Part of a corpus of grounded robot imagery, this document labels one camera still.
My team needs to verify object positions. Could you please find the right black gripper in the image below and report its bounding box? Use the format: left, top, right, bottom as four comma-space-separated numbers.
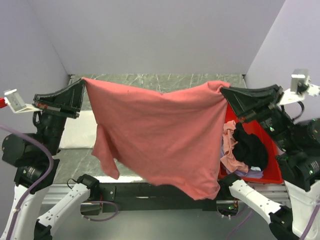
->
217, 79, 294, 147

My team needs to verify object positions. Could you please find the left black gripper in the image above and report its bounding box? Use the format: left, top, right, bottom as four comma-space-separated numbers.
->
34, 77, 87, 155

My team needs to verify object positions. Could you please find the dark pink t shirt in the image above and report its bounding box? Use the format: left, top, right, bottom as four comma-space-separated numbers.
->
85, 78, 229, 200

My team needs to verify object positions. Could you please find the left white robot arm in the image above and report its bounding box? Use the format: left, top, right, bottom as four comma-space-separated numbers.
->
1, 80, 100, 240

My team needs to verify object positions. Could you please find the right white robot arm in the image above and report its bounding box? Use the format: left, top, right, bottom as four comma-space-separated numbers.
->
219, 83, 320, 240

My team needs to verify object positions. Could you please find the folded white t shirt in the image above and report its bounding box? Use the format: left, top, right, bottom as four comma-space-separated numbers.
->
59, 110, 97, 149

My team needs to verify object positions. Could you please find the light pink t shirt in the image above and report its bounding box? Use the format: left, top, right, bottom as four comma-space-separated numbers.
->
220, 120, 249, 173

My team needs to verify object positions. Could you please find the lavender t shirt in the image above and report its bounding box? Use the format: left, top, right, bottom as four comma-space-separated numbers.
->
220, 139, 264, 179

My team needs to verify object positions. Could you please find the red plastic bin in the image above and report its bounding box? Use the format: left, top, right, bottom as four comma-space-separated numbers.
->
218, 106, 283, 184

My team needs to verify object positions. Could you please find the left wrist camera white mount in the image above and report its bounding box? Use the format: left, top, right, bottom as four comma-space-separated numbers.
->
4, 89, 41, 114

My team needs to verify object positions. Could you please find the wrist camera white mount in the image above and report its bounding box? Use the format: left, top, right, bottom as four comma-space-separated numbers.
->
4, 89, 41, 114
278, 68, 320, 106

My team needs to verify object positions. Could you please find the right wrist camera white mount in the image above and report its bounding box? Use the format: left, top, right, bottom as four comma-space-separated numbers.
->
278, 68, 320, 106

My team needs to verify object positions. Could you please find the aluminium frame rail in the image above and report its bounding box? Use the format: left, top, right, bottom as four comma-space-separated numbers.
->
42, 182, 290, 205

